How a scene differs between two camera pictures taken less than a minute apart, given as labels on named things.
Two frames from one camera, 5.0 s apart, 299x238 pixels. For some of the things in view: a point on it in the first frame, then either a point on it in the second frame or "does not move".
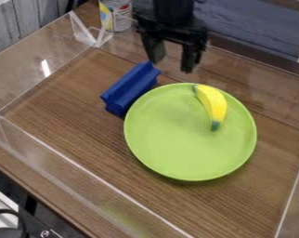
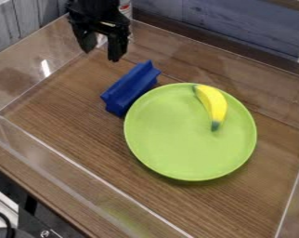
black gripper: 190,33 to 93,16
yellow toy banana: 214,104 does not move
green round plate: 170,139 does not move
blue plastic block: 129,86 does not move
